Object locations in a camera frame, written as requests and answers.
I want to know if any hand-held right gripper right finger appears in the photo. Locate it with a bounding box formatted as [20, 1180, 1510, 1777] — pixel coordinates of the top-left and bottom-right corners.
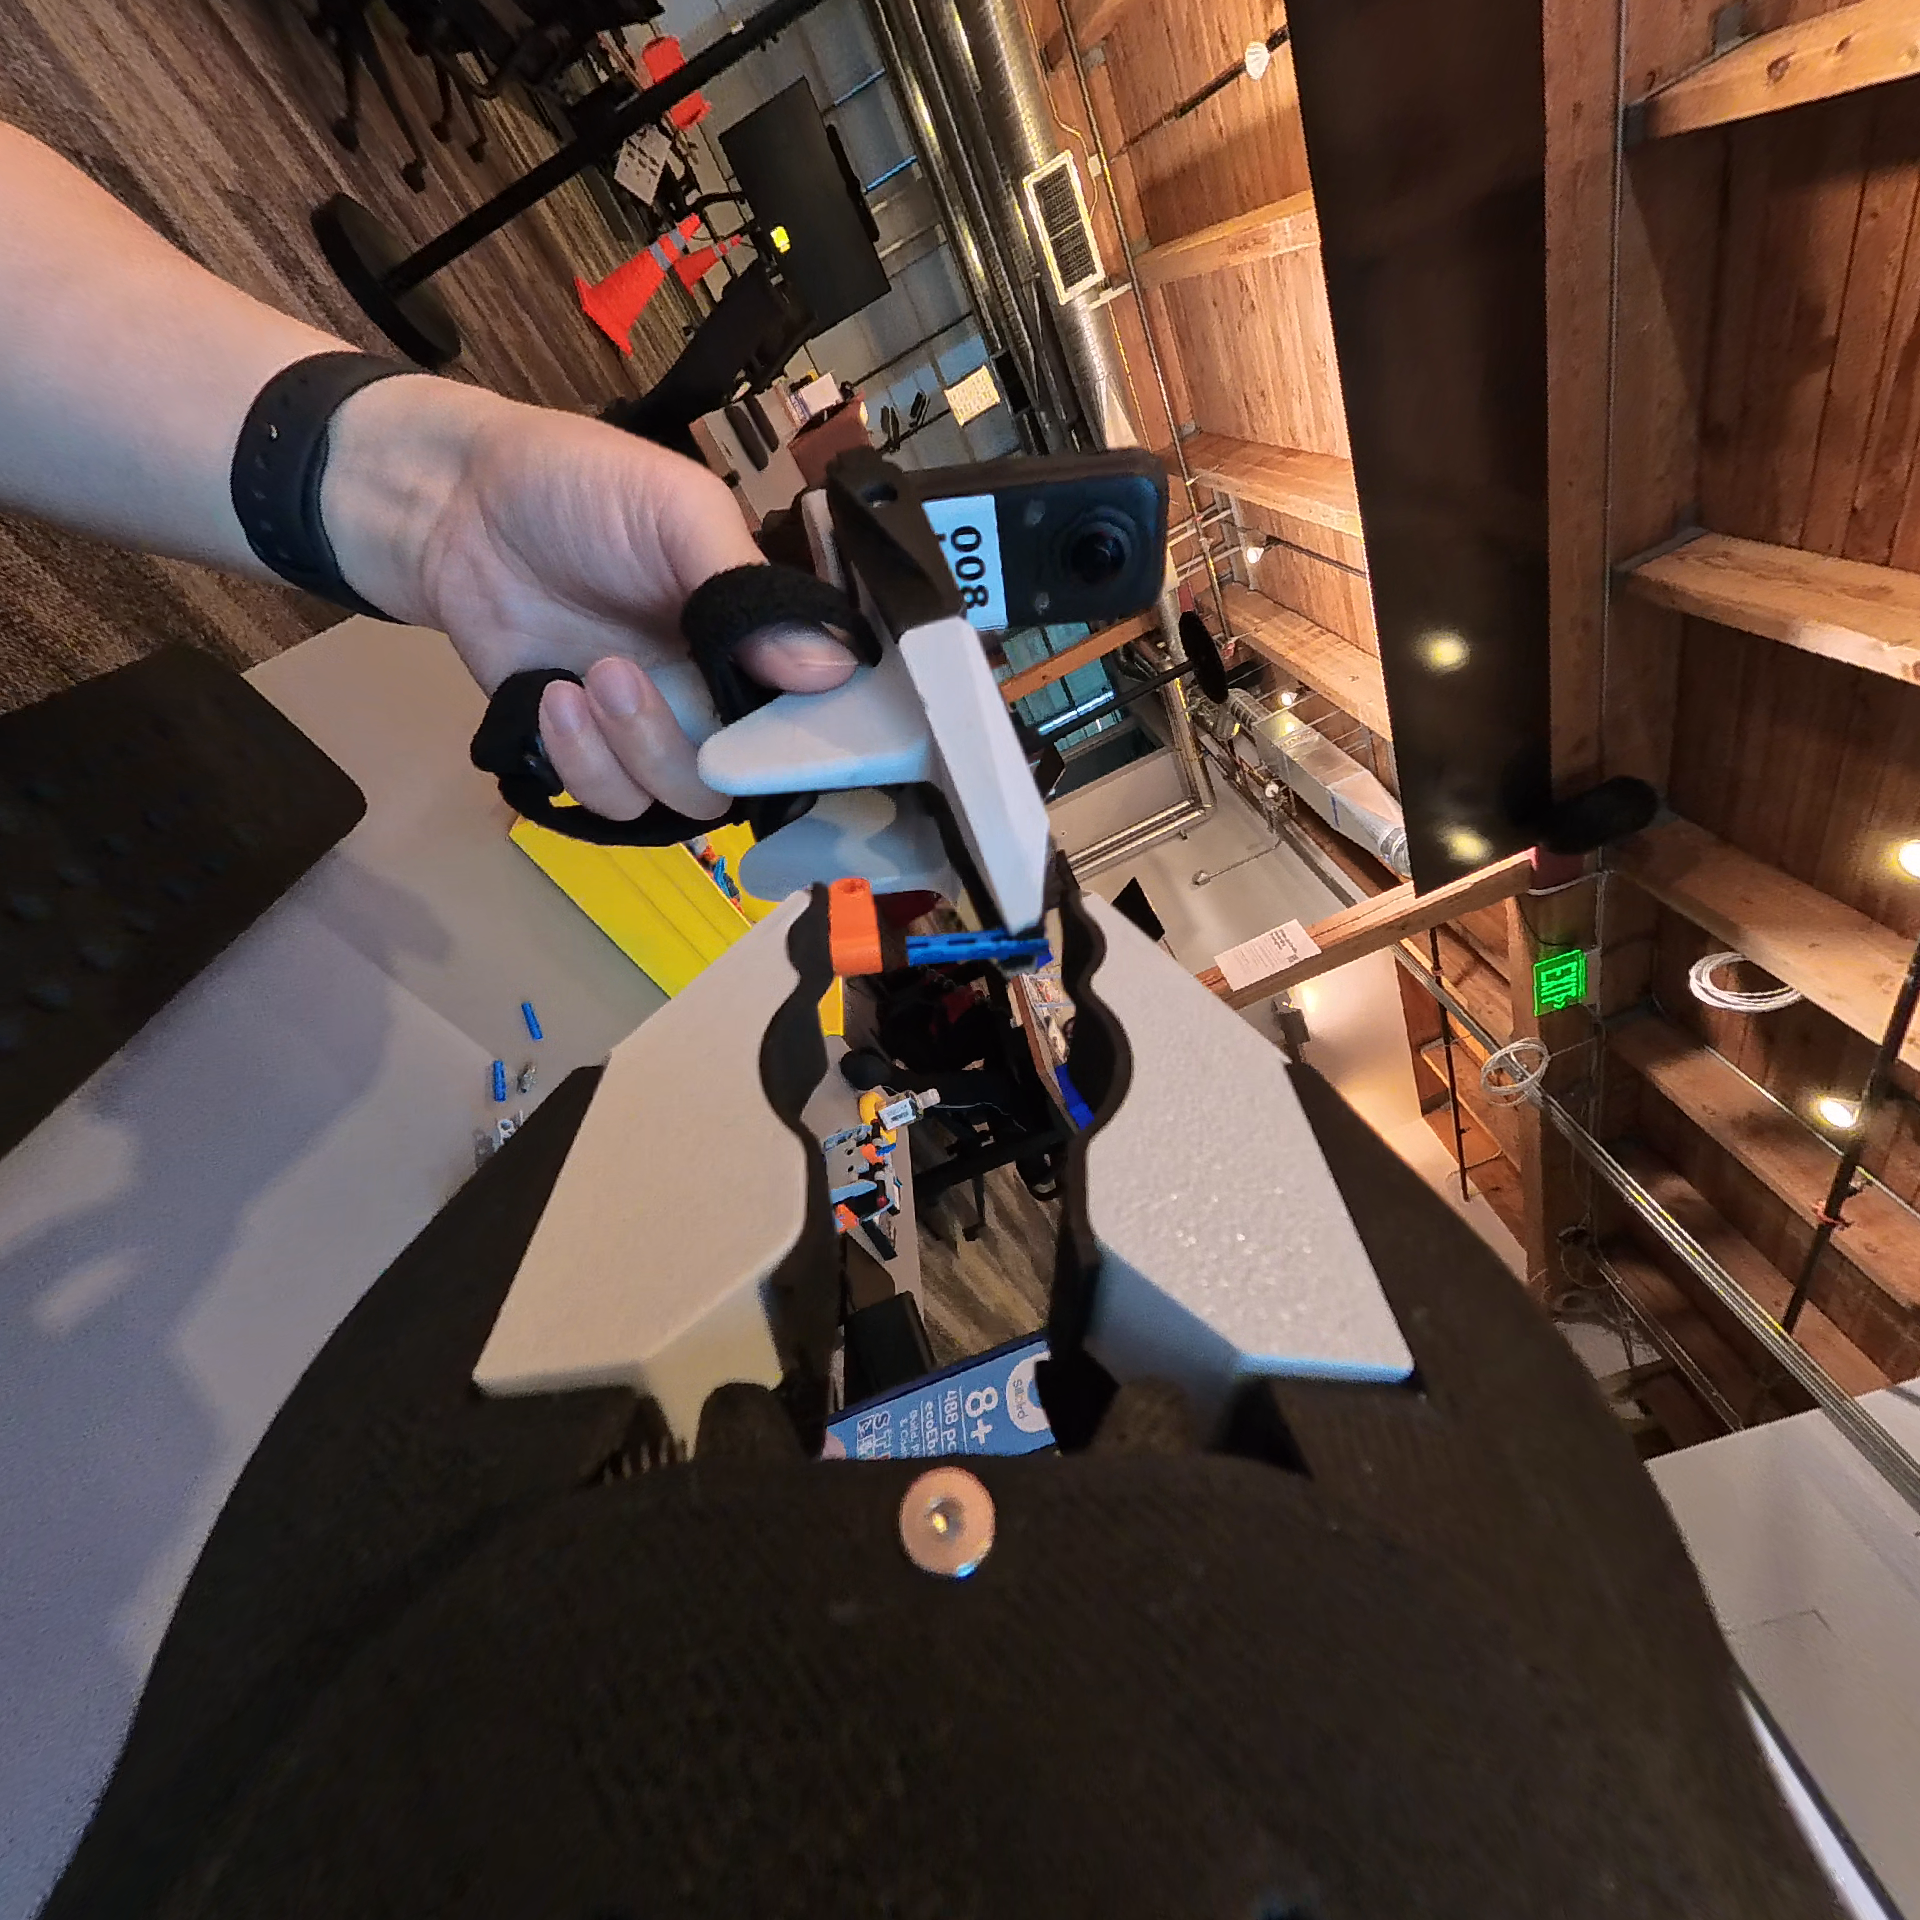
[1031, 861, 1422, 1454]

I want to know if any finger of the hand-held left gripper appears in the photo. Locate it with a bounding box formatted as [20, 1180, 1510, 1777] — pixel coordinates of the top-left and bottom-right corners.
[895, 615, 1059, 939]

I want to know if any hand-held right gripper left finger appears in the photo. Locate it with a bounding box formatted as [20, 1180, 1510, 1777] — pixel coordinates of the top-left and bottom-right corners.
[472, 885, 846, 1454]

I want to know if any grey desk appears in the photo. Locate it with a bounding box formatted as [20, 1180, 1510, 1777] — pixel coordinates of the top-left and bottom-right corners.
[0, 613, 818, 1920]

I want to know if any person's left hand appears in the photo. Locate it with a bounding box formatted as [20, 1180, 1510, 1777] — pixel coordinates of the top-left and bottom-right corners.
[322, 375, 870, 823]

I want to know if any white paper sign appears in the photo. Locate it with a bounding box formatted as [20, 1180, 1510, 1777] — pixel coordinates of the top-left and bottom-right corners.
[1211, 919, 1326, 993]

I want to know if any yellow plastic bin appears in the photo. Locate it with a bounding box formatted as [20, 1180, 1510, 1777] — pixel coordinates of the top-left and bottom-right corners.
[507, 810, 846, 1041]

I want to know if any white vent grille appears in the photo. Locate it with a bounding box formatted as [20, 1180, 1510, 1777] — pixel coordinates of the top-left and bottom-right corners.
[1025, 151, 1110, 302]

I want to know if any blue toy building set box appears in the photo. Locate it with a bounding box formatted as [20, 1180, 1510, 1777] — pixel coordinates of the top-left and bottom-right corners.
[823, 1329, 1059, 1465]

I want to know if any wooden beam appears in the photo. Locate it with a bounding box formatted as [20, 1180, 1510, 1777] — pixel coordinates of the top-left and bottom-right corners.
[1199, 849, 1545, 1010]

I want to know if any black glossy panel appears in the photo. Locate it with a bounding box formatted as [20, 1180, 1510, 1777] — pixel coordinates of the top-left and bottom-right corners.
[1286, 0, 1551, 897]

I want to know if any black monitor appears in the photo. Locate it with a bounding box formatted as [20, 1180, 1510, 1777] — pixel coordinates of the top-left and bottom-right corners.
[718, 75, 895, 350]

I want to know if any orange traffic cone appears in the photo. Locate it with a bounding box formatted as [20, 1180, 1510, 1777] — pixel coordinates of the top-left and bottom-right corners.
[577, 215, 711, 356]

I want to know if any black pole stand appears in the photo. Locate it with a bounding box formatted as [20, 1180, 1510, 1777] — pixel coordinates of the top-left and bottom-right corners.
[311, 0, 835, 369]

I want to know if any black wristband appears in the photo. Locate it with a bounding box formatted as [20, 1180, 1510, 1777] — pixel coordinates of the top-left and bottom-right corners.
[228, 353, 438, 625]

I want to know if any white wrapped duct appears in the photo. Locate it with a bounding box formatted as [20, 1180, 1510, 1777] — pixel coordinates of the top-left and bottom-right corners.
[1230, 697, 1415, 882]

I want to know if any silver ventilation duct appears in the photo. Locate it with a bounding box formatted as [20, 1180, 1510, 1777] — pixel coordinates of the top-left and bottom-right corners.
[884, 0, 1186, 452]

